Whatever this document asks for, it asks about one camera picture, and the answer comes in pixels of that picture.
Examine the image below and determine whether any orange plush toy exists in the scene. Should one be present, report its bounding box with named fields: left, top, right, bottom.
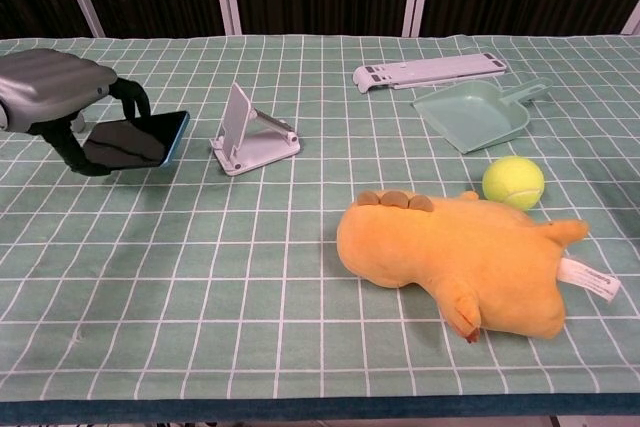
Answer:
left=335, top=190, right=622, bottom=344

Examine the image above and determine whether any green plastic dustpan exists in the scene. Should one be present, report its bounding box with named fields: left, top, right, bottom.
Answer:
left=412, top=77, right=554, bottom=155

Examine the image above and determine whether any black smartphone with blue edge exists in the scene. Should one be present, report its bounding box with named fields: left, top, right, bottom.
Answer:
left=82, top=110, right=192, bottom=170

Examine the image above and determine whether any yellow tennis ball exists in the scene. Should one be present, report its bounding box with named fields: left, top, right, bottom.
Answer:
left=482, top=155, right=545, bottom=212

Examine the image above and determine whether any green checked tablecloth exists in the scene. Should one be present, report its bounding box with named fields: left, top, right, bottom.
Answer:
left=0, top=34, right=640, bottom=421

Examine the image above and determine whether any white folding phone stand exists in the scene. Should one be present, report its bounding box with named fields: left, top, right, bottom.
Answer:
left=209, top=82, right=304, bottom=177

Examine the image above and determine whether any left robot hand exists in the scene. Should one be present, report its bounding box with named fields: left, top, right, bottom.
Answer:
left=0, top=49, right=151, bottom=178

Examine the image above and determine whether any white folded laptop stand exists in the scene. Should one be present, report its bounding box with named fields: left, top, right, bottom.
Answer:
left=352, top=53, right=509, bottom=94

